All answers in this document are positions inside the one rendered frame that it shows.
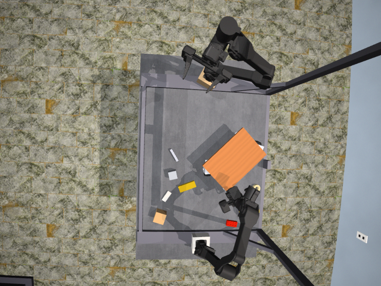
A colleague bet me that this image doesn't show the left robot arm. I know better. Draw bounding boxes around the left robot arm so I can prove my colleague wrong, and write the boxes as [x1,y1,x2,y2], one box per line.
[194,185,260,281]

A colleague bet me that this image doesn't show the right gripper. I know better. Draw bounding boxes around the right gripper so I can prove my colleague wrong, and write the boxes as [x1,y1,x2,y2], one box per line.
[181,42,233,93]

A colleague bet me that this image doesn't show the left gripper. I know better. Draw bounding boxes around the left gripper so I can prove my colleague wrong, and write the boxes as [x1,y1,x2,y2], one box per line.
[219,197,244,213]

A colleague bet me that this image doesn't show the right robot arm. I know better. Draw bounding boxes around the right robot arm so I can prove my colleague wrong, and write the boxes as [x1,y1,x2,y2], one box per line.
[202,16,275,90]

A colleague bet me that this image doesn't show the red toy brick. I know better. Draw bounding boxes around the red toy brick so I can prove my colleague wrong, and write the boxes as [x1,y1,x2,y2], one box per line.
[226,220,237,227]

